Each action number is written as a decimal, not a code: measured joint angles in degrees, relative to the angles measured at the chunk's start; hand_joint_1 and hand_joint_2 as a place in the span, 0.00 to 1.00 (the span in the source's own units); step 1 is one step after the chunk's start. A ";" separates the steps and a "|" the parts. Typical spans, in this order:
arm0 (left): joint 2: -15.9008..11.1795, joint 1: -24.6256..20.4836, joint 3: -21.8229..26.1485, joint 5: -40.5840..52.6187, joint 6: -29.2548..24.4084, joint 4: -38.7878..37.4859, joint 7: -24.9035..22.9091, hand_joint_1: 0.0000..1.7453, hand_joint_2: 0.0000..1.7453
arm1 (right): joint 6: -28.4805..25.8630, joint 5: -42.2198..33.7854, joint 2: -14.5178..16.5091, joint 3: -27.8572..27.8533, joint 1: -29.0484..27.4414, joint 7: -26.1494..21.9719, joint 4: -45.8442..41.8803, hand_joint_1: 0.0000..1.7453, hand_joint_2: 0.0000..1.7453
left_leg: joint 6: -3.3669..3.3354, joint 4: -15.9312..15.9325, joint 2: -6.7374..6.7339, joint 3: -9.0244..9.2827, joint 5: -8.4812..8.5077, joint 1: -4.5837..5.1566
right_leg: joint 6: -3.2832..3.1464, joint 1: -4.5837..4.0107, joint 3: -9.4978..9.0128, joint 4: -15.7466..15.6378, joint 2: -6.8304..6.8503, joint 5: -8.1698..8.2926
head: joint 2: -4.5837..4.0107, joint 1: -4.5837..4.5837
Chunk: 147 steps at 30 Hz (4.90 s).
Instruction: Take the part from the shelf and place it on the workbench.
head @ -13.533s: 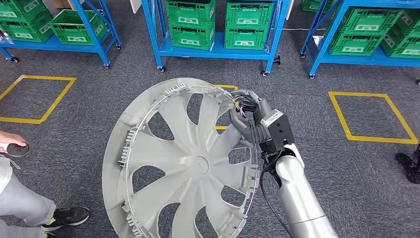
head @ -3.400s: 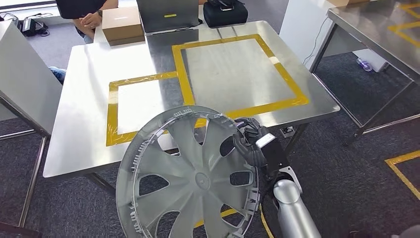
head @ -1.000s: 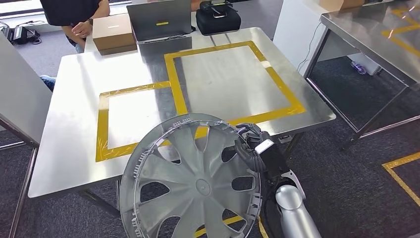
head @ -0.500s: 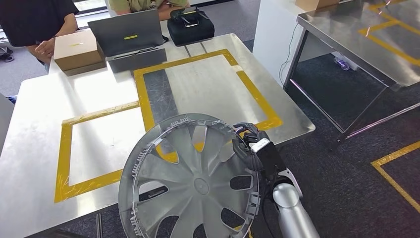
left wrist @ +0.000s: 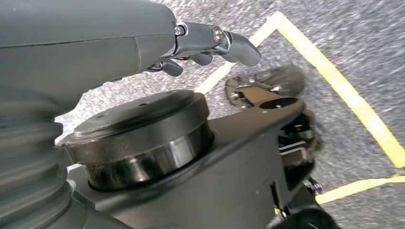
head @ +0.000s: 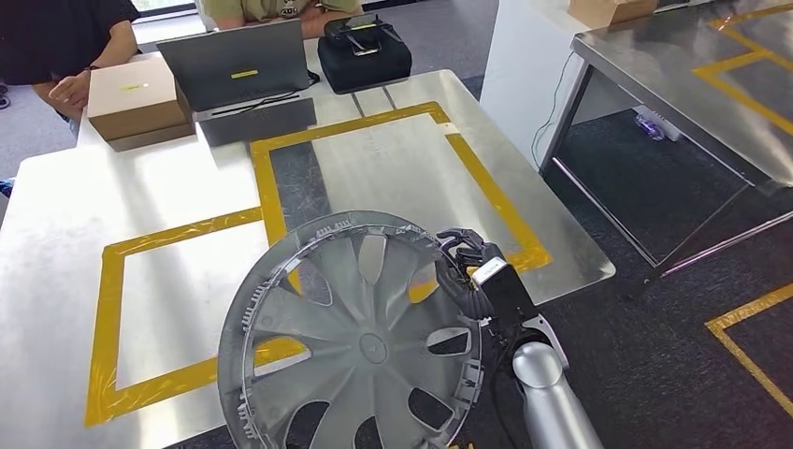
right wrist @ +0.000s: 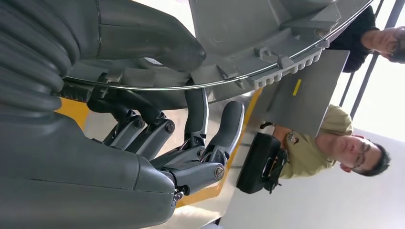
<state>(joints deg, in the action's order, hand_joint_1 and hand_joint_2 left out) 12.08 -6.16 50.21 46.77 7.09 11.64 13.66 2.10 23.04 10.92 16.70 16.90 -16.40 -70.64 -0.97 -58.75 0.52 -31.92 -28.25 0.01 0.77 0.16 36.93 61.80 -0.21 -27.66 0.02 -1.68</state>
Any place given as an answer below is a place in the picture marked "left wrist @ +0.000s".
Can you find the robot's black left foot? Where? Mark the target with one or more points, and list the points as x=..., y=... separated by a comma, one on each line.
x=284, y=79

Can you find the yellow floor tape square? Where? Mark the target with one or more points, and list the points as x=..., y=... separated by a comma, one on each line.
x=348, y=94

